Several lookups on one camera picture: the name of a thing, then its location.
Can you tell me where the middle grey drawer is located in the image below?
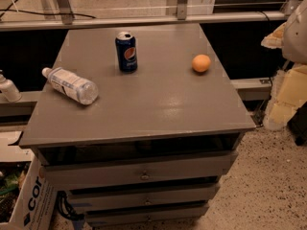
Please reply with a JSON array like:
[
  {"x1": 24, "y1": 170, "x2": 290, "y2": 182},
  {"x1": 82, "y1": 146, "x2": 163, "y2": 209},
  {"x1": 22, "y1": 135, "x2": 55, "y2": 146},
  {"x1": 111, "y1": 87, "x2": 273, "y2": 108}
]
[{"x1": 68, "y1": 181, "x2": 220, "y2": 213}]

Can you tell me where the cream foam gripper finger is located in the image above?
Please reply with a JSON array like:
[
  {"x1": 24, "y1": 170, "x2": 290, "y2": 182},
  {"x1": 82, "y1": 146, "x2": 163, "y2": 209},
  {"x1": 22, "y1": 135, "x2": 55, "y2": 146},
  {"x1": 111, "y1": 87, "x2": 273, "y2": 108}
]
[
  {"x1": 261, "y1": 23, "x2": 285, "y2": 49},
  {"x1": 263, "y1": 64, "x2": 307, "y2": 130}
]

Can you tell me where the black cable on floor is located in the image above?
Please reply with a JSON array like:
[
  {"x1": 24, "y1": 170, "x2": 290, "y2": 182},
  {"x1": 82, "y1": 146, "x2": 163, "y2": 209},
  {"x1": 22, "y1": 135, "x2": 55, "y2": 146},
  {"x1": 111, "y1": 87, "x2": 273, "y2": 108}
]
[{"x1": 0, "y1": 0, "x2": 97, "y2": 20}]

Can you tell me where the grey drawer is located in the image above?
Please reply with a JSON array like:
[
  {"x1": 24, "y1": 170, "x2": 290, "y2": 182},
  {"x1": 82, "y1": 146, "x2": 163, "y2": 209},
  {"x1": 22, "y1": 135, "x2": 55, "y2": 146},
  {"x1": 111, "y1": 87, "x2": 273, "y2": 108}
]
[
  {"x1": 85, "y1": 201, "x2": 208, "y2": 227},
  {"x1": 68, "y1": 181, "x2": 220, "y2": 213},
  {"x1": 44, "y1": 150, "x2": 238, "y2": 191}
]

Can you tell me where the white cardboard box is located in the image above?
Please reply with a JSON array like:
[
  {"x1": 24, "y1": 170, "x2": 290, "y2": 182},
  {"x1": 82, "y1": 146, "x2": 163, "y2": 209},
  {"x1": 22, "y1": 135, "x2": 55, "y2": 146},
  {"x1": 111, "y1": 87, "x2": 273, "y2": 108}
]
[{"x1": 0, "y1": 130, "x2": 58, "y2": 230}]

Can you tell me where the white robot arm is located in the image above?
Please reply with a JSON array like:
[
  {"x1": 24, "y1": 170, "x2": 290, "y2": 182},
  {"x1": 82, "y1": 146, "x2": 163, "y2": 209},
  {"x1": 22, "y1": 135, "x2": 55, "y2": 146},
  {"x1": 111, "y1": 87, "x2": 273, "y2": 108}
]
[{"x1": 261, "y1": 0, "x2": 307, "y2": 130}]

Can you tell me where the bottom grey drawer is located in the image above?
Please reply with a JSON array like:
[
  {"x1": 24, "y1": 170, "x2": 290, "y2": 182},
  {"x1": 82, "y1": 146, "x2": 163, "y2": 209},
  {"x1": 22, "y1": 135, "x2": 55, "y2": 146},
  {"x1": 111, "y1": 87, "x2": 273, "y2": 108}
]
[{"x1": 85, "y1": 201, "x2": 208, "y2": 227}]

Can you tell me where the grey drawer cabinet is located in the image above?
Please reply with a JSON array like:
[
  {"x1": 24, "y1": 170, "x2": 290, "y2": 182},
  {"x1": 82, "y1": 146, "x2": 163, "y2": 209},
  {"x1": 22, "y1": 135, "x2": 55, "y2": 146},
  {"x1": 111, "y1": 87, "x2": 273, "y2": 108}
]
[{"x1": 18, "y1": 23, "x2": 257, "y2": 228}]

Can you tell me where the metal frame rail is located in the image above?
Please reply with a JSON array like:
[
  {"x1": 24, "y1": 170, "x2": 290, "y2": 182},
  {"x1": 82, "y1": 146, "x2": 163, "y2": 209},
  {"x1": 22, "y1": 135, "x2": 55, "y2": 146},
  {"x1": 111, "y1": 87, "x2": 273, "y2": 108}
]
[{"x1": 0, "y1": 11, "x2": 287, "y2": 32}]

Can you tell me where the blue pepsi can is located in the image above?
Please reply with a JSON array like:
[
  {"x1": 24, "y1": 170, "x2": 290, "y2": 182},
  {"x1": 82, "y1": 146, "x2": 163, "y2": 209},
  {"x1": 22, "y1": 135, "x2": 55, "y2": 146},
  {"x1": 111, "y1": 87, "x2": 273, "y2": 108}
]
[{"x1": 115, "y1": 32, "x2": 137, "y2": 73}]

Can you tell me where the clear plastic water bottle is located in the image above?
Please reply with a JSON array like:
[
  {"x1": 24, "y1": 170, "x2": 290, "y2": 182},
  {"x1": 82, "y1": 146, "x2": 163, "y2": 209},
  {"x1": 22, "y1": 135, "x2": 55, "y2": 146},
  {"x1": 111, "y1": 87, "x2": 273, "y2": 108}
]
[{"x1": 42, "y1": 67, "x2": 99, "y2": 105}]

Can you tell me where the orange fruit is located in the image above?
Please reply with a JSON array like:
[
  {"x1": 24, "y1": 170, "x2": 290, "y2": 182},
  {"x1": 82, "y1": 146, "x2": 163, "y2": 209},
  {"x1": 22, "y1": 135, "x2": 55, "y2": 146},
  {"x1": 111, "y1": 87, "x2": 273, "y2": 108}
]
[{"x1": 192, "y1": 55, "x2": 211, "y2": 73}]

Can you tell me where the white spray bottle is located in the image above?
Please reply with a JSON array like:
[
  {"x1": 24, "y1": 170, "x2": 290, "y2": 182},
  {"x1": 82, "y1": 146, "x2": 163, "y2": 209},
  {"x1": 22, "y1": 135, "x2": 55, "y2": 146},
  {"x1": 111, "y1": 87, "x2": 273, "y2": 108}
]
[{"x1": 0, "y1": 72, "x2": 22, "y2": 103}]

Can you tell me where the top grey drawer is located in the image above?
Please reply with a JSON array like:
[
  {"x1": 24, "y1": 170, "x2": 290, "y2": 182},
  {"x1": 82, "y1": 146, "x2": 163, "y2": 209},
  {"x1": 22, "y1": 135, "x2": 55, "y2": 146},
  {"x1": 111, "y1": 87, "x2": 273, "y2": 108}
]
[{"x1": 44, "y1": 150, "x2": 238, "y2": 191}]

